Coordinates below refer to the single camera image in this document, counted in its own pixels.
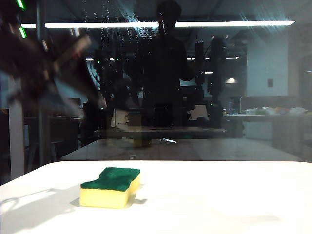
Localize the large glass window pane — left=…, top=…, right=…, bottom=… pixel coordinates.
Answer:
left=47, top=0, right=312, bottom=162

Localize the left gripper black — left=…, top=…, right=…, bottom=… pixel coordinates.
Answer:
left=29, top=35, right=107, bottom=109

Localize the yellow sponge with green scourer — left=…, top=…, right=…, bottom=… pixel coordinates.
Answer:
left=79, top=167, right=141, bottom=210

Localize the grey metal window post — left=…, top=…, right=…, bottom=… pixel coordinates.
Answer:
left=36, top=0, right=51, bottom=166

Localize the white window frame pillar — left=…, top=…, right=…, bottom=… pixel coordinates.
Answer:
left=8, top=101, right=25, bottom=180

